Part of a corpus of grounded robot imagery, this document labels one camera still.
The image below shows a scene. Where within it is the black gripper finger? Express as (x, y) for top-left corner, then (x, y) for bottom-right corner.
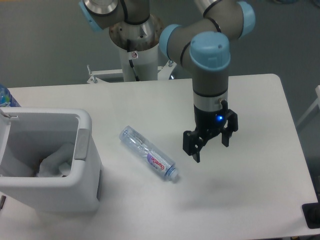
(182, 129), (208, 163)
(221, 109), (238, 147)

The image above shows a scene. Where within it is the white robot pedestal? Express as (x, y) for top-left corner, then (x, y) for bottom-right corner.
(109, 14), (164, 71)

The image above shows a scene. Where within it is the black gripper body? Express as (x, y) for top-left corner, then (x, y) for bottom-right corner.
(194, 99), (228, 140)

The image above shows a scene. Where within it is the black device at table edge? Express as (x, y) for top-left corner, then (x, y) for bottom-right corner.
(302, 202), (320, 229)

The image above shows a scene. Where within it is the white pedestal base frame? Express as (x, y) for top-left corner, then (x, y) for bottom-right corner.
(86, 60), (177, 84)

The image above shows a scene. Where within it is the blue bottle at edge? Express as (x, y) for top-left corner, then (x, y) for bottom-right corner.
(0, 84), (21, 107)

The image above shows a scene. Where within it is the clear plastic water bottle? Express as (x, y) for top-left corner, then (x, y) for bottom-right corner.
(119, 125), (179, 182)

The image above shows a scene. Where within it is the white trash can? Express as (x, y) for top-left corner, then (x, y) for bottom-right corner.
(0, 107), (103, 212)

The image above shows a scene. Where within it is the white furniture leg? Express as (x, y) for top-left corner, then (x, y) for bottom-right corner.
(296, 85), (320, 133)

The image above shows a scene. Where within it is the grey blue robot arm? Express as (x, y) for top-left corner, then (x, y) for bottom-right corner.
(79, 0), (256, 162)

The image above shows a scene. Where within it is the black cable on pedestal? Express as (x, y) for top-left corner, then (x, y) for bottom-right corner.
(126, 38), (140, 82)

